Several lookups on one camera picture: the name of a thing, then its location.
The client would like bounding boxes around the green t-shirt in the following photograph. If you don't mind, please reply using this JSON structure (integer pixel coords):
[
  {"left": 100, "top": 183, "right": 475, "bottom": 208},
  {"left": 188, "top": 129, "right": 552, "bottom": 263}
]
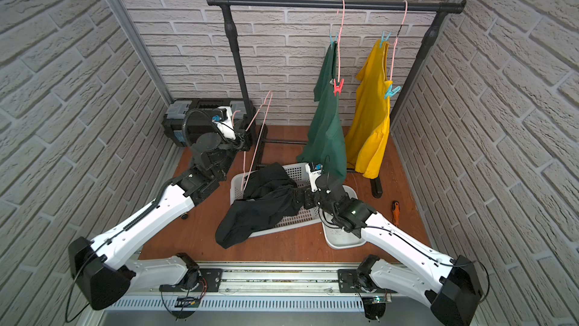
[{"left": 297, "top": 43, "right": 347, "bottom": 181}]

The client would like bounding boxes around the teal clothespin green shirt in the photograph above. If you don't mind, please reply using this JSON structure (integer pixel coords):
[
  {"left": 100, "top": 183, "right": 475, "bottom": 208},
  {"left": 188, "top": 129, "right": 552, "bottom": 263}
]
[{"left": 330, "top": 33, "right": 338, "bottom": 46}]

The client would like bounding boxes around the orange black screwdriver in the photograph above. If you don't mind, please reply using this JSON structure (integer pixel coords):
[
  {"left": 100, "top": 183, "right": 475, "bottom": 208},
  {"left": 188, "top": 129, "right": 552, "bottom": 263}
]
[{"left": 391, "top": 201, "right": 400, "bottom": 227}]

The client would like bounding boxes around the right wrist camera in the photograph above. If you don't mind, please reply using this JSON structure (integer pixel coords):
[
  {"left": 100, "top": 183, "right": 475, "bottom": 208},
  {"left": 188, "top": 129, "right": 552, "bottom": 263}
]
[{"left": 306, "top": 163, "right": 323, "bottom": 193}]

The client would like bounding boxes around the teal clothespin upper yellow shirt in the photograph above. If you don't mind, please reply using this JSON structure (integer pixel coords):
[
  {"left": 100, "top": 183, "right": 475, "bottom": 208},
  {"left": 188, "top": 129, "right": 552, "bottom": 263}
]
[{"left": 379, "top": 31, "right": 392, "bottom": 48}]

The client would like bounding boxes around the black toolbox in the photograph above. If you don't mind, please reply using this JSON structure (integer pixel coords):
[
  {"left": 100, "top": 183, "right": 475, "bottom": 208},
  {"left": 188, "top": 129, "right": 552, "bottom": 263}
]
[{"left": 162, "top": 98, "right": 250, "bottom": 147}]

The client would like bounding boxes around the black t-shirt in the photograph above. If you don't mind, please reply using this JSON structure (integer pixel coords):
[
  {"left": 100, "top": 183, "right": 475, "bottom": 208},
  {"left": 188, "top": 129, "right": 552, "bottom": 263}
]
[{"left": 215, "top": 163, "right": 305, "bottom": 249}]

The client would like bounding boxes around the yellow t-shirt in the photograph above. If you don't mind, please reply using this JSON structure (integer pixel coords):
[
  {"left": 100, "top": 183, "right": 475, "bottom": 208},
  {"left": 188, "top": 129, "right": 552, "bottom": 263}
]
[{"left": 345, "top": 40, "right": 392, "bottom": 179}]

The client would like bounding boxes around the pink hanger of black shirt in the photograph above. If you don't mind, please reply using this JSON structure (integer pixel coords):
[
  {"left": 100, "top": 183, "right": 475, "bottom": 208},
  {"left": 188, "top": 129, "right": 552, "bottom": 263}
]
[{"left": 241, "top": 90, "right": 273, "bottom": 191}]

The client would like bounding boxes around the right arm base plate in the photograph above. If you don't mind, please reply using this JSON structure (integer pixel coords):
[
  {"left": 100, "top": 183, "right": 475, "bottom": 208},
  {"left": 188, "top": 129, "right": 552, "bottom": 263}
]
[{"left": 337, "top": 269, "right": 386, "bottom": 294}]

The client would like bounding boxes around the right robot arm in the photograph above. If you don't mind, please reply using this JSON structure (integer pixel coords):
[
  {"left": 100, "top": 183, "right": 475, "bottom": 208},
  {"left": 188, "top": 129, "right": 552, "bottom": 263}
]
[{"left": 305, "top": 170, "right": 488, "bottom": 325}]

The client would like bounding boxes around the pink hanger of green shirt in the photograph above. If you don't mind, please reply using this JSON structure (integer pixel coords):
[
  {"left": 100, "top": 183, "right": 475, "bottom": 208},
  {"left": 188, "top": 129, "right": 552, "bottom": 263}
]
[{"left": 334, "top": 0, "right": 346, "bottom": 80}]

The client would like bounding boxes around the red clothespin green shirt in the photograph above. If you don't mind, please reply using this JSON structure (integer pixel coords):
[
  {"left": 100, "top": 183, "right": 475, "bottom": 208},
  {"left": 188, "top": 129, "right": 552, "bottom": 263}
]
[{"left": 332, "top": 79, "right": 345, "bottom": 96}]

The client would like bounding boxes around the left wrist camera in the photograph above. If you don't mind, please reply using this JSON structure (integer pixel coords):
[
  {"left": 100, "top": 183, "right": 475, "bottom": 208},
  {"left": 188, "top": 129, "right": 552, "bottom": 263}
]
[{"left": 212, "top": 106, "right": 238, "bottom": 141}]

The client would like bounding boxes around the white perforated laundry basket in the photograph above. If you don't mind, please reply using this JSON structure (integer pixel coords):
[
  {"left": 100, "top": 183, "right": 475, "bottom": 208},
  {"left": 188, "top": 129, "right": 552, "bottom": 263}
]
[{"left": 230, "top": 163, "right": 321, "bottom": 238}]

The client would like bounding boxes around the pink hanger of yellow shirt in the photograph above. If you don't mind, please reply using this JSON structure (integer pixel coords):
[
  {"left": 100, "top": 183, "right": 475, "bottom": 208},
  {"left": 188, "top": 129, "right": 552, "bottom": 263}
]
[{"left": 388, "top": 0, "right": 409, "bottom": 82}]

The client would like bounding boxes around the teal clothespin lower yellow shirt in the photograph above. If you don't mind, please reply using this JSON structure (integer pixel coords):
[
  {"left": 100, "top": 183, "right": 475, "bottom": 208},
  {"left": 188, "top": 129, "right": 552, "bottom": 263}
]
[{"left": 384, "top": 86, "right": 402, "bottom": 99}]

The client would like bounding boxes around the black clothes rack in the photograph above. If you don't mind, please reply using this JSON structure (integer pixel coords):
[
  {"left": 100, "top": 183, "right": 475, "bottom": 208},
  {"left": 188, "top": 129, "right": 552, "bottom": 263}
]
[{"left": 205, "top": 0, "right": 467, "bottom": 199}]

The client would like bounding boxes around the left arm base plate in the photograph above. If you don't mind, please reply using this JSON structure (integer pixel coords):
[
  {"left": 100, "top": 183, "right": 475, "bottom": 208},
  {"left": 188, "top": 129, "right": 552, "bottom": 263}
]
[{"left": 159, "top": 268, "right": 223, "bottom": 293}]

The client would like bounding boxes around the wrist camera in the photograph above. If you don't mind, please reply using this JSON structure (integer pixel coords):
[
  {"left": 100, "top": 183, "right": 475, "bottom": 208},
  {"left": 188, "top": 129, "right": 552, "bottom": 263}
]
[
  {"left": 306, "top": 163, "right": 323, "bottom": 193},
  {"left": 212, "top": 106, "right": 238, "bottom": 141}
]

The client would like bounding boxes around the teal clothespin yellow shirt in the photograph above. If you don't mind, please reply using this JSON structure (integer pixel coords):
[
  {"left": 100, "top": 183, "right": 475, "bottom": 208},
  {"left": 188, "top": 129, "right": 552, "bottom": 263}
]
[
  {"left": 379, "top": 31, "right": 392, "bottom": 48},
  {"left": 384, "top": 86, "right": 402, "bottom": 99}
]

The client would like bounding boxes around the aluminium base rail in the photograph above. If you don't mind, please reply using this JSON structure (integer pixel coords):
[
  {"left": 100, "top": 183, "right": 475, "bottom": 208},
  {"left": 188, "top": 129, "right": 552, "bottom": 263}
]
[{"left": 76, "top": 260, "right": 480, "bottom": 326}]

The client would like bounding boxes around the white plastic tray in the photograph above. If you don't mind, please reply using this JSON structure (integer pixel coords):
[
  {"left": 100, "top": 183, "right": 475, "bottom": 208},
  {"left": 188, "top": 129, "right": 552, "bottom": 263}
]
[{"left": 318, "top": 208, "right": 366, "bottom": 250}]

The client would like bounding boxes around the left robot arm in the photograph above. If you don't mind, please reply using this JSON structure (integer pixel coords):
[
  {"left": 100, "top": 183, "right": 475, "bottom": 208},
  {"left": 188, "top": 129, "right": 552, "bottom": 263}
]
[{"left": 68, "top": 106, "right": 250, "bottom": 310}]

